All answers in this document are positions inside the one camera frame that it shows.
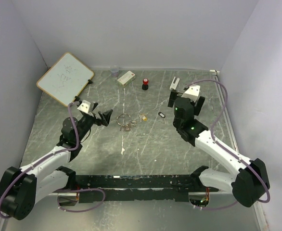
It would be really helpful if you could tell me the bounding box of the black key fob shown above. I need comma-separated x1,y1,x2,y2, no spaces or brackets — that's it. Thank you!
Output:
158,112,166,119

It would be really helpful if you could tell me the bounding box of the silver keys bunch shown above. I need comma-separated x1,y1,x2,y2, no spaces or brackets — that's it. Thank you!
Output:
119,121,137,131

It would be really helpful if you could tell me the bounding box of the metal keyring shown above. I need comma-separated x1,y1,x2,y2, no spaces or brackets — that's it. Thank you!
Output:
116,113,132,126

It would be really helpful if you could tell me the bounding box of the yellow tag key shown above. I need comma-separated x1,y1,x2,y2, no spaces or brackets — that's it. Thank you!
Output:
139,114,147,121

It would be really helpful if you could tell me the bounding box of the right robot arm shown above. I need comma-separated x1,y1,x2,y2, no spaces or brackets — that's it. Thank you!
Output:
168,90,270,207

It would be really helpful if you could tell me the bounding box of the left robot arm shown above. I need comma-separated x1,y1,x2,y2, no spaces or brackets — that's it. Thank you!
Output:
0,100,113,220

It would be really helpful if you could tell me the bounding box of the white plastic clip tool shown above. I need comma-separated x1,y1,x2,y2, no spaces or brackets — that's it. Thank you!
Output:
169,77,180,90

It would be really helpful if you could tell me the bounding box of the clear plastic cup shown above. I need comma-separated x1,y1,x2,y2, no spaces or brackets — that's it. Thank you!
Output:
110,65,119,77

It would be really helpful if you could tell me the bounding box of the green white small box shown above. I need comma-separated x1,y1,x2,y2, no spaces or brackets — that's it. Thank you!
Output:
117,71,136,87

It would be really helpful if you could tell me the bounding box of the red black stamp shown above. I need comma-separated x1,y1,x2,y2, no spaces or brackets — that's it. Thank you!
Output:
142,78,149,90

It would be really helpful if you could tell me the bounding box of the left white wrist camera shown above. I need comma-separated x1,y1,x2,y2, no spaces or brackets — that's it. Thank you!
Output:
77,100,94,115

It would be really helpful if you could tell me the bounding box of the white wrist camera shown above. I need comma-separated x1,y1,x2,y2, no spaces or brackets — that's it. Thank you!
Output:
77,100,94,115
181,85,200,101

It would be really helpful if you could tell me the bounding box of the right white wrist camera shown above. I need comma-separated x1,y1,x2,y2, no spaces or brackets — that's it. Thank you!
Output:
181,85,200,101

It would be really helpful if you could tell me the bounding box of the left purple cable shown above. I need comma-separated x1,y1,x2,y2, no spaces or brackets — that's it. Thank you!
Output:
0,102,106,218

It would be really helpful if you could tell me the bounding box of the purple cable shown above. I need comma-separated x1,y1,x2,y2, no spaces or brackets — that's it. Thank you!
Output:
185,79,271,211
0,102,106,218

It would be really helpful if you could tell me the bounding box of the small whiteboard with yellow frame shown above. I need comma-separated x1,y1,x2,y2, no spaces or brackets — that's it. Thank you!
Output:
37,52,94,106

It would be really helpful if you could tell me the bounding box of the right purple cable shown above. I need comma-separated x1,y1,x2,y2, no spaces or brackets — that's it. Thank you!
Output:
185,79,271,211

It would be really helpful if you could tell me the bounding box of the white corner bracket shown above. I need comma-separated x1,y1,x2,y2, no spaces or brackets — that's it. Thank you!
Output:
209,69,220,75

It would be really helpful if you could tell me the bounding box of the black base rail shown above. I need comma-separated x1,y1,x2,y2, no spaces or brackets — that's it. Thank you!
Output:
73,174,218,202

